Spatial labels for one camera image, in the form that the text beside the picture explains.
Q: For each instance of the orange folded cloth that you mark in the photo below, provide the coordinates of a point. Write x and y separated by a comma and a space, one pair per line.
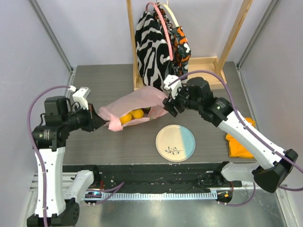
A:
236, 149

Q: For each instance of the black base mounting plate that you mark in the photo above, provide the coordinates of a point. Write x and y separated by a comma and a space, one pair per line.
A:
158, 178

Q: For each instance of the white slotted cable duct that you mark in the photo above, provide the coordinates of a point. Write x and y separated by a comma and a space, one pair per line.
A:
98, 196

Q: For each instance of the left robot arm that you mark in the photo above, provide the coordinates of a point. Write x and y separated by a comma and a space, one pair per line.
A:
56, 207

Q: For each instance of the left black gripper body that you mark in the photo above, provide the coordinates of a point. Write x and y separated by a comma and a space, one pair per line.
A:
82, 118

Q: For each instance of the cream and blue plate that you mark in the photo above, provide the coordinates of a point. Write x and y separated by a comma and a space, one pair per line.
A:
175, 143

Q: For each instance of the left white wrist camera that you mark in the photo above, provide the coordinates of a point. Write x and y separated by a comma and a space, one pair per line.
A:
80, 95

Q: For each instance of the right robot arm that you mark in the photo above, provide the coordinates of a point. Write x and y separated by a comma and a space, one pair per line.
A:
273, 163

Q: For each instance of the wooden clothes rack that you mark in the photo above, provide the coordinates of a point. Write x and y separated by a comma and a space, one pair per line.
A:
213, 64

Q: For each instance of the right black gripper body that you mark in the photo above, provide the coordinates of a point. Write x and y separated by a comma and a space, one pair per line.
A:
175, 105

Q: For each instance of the orange black patterned garment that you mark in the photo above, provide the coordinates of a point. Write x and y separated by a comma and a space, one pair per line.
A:
180, 47

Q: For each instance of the black white zebra garment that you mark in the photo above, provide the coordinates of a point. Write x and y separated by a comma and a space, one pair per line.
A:
152, 51

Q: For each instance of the fake orange fruit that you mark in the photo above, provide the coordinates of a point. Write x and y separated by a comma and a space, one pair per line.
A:
137, 114
126, 118

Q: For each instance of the fake green lime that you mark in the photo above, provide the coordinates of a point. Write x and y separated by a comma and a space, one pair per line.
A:
146, 110

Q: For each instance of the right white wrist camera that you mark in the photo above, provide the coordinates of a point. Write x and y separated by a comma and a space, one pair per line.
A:
171, 84

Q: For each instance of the pink plastic bag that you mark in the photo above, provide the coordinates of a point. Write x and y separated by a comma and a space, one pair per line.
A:
145, 97

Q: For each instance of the cream wooden hanger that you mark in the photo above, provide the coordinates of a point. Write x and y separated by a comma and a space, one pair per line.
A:
170, 12

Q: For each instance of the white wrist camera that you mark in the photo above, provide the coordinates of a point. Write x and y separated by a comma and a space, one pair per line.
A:
171, 84
80, 95

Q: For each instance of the pink hanger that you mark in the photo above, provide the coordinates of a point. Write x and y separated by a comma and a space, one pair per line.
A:
160, 16

